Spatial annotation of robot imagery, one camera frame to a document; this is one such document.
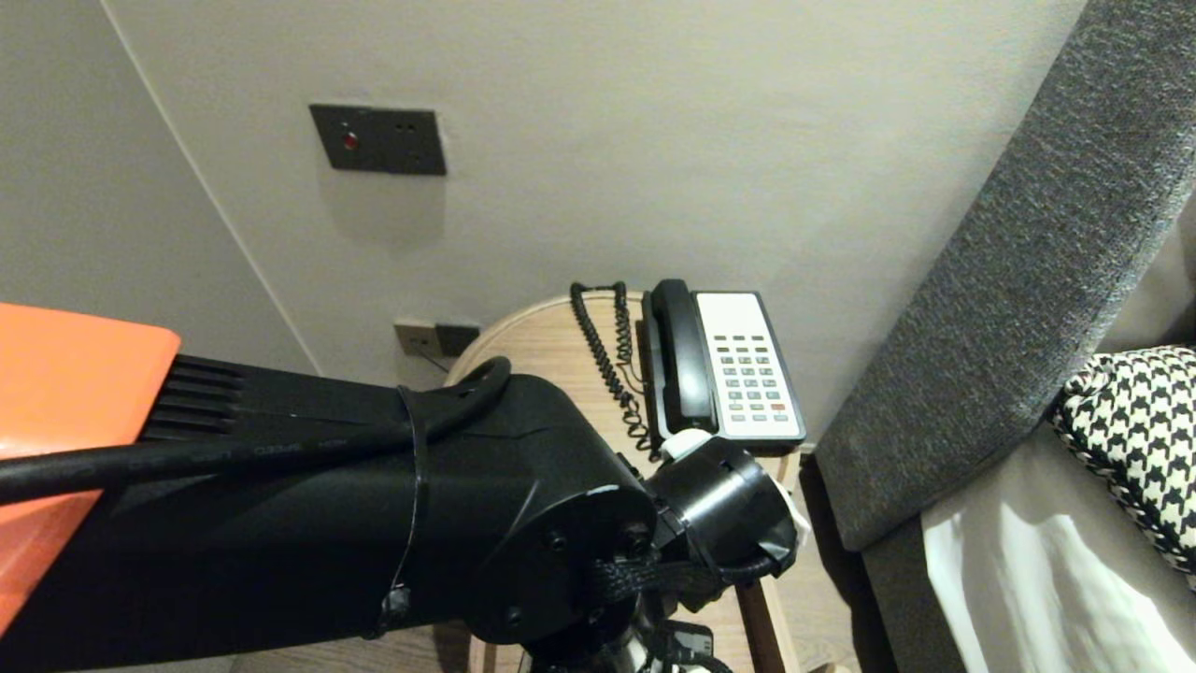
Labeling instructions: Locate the curved wooden table drawer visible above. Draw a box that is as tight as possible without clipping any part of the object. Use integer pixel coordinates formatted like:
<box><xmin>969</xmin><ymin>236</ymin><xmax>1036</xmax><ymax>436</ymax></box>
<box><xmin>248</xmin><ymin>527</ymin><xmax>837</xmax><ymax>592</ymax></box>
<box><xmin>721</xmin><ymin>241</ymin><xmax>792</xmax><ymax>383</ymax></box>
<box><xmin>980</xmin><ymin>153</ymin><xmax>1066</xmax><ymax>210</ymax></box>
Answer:
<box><xmin>467</xmin><ymin>578</ymin><xmax>839</xmax><ymax>673</ymax></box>

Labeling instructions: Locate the black and white desk telephone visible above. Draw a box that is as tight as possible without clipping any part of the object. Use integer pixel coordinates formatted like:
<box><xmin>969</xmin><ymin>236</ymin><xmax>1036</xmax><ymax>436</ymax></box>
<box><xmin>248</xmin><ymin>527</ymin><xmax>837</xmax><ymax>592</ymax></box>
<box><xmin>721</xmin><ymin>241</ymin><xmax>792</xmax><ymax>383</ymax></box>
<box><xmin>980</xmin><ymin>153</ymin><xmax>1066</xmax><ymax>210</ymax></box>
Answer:
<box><xmin>640</xmin><ymin>291</ymin><xmax>808</xmax><ymax>458</ymax></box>

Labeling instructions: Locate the black telephone handset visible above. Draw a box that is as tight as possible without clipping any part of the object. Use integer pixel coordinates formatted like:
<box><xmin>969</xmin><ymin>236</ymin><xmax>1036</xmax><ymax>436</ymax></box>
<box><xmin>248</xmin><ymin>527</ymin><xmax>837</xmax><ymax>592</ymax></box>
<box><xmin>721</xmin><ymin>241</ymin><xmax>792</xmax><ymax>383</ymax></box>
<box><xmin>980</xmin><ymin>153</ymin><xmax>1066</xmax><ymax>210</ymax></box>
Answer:
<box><xmin>648</xmin><ymin>279</ymin><xmax>720</xmax><ymax>437</ymax></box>

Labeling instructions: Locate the round wooden bedside table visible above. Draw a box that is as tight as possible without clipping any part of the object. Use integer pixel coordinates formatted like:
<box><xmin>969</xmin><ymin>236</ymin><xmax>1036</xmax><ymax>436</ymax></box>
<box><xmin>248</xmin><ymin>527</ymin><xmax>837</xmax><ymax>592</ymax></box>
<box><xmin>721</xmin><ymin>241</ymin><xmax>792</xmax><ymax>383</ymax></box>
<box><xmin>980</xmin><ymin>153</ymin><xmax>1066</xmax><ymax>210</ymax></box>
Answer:
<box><xmin>444</xmin><ymin>292</ymin><xmax>804</xmax><ymax>562</ymax></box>

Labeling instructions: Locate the white bed sheet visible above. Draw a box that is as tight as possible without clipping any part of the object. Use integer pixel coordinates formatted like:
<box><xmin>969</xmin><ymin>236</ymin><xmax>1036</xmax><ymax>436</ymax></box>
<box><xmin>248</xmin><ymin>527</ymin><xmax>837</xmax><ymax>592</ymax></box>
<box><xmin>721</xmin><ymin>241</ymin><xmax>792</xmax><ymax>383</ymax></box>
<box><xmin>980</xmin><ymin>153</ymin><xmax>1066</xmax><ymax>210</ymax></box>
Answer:
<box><xmin>919</xmin><ymin>187</ymin><xmax>1196</xmax><ymax>673</ymax></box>

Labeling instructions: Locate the grey fabric bed headboard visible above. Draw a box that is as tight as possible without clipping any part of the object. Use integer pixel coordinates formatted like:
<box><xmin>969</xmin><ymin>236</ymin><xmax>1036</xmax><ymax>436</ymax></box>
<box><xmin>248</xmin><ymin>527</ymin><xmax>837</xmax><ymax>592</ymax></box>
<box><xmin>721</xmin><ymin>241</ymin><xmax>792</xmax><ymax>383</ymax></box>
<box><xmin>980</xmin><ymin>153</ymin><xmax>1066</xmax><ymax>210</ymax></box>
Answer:
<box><xmin>813</xmin><ymin>0</ymin><xmax>1196</xmax><ymax>673</ymax></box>

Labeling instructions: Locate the black white houndstooth pillow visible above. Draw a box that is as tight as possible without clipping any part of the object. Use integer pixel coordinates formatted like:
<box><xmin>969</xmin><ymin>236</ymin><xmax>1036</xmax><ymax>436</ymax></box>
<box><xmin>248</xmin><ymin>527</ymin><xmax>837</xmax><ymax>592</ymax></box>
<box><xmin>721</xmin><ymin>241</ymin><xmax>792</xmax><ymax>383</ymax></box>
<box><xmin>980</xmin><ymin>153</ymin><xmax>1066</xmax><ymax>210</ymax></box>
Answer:
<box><xmin>1044</xmin><ymin>347</ymin><xmax>1196</xmax><ymax>596</ymax></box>

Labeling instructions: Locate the white left wrist camera unit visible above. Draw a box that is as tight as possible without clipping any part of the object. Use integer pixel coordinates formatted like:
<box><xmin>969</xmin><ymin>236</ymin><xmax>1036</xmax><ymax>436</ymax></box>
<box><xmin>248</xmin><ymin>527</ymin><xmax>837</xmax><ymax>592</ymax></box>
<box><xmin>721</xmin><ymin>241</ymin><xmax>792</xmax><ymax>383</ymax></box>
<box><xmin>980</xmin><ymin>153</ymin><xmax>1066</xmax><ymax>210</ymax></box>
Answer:
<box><xmin>660</xmin><ymin>427</ymin><xmax>810</xmax><ymax>554</ymax></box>

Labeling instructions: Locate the black coiled phone cord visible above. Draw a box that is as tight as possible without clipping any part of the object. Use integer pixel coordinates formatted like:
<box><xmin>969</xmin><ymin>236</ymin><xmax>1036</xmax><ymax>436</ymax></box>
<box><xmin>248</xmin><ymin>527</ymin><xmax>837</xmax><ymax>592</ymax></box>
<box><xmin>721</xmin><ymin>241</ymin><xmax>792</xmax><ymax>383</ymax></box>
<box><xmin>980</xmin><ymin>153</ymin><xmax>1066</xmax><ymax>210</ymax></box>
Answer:
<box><xmin>570</xmin><ymin>281</ymin><xmax>666</xmax><ymax>461</ymax></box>

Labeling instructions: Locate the black wall socket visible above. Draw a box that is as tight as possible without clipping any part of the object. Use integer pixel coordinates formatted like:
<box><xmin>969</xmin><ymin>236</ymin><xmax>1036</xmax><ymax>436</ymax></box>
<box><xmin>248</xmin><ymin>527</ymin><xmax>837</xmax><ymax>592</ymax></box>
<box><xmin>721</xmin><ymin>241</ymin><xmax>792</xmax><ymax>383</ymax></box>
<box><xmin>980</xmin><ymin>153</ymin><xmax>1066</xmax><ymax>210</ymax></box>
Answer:
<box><xmin>434</xmin><ymin>322</ymin><xmax>483</xmax><ymax>358</ymax></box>

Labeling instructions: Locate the beige wall socket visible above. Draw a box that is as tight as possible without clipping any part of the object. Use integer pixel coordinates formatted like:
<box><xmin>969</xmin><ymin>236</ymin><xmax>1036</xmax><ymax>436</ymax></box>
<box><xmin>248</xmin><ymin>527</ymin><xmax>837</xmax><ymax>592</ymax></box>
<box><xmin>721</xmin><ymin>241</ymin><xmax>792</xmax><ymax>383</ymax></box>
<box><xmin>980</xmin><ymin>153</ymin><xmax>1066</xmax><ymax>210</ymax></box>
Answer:
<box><xmin>393</xmin><ymin>321</ymin><xmax>439</xmax><ymax>358</ymax></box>

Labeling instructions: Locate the smooth black cable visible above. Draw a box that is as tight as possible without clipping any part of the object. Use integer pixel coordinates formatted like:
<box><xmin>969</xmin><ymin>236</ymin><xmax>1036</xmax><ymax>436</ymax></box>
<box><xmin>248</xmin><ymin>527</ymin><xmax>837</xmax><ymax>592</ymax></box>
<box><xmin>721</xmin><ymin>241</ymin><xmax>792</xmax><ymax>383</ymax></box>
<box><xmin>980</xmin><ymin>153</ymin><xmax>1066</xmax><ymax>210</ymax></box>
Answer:
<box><xmin>0</xmin><ymin>355</ymin><xmax>514</xmax><ymax>508</ymax></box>

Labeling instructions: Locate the dark wall switch panel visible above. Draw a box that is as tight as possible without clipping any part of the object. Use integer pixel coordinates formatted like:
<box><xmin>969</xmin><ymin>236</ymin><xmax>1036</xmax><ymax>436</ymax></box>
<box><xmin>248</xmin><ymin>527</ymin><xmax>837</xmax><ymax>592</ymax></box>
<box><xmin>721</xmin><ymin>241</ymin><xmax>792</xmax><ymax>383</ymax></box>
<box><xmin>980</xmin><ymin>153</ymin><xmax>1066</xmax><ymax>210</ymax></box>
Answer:
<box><xmin>309</xmin><ymin>104</ymin><xmax>449</xmax><ymax>178</ymax></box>

